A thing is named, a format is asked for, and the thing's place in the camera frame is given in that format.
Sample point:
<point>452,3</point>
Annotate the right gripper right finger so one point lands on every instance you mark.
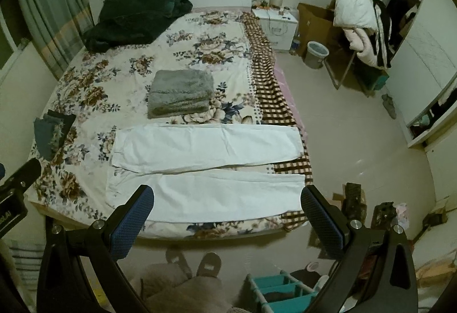
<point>327,221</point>

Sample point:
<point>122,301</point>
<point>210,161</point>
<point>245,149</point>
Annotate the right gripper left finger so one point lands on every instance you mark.
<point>127,221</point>

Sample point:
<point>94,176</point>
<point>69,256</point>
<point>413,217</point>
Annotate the white pants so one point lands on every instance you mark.
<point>208,172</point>

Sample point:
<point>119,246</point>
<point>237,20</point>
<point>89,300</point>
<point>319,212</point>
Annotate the teal storage rack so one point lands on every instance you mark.
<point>279,293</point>

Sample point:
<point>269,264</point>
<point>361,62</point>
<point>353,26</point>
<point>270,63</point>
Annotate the folded teal clothes pile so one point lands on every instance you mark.
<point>51,131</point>

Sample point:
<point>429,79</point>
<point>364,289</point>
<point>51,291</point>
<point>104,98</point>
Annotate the floral fleece bed blanket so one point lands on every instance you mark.
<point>197,115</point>

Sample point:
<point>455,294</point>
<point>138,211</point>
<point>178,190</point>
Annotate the folded grey fluffy garment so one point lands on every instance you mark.
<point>179,92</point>

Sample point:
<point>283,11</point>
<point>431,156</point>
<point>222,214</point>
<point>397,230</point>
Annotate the grey waste bin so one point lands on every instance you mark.
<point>315,55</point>

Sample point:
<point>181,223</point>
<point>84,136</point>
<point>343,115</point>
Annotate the white wardrobe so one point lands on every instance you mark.
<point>423,67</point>

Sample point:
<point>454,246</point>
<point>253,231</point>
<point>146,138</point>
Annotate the brown cardboard box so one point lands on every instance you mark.
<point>316,24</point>

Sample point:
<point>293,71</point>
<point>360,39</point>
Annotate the white nightstand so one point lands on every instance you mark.
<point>279,28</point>

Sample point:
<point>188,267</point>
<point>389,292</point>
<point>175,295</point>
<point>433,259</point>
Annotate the dark green blanket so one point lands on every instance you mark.
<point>133,22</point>

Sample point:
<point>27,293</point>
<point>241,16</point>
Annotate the grey green curtain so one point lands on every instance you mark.
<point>57,28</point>

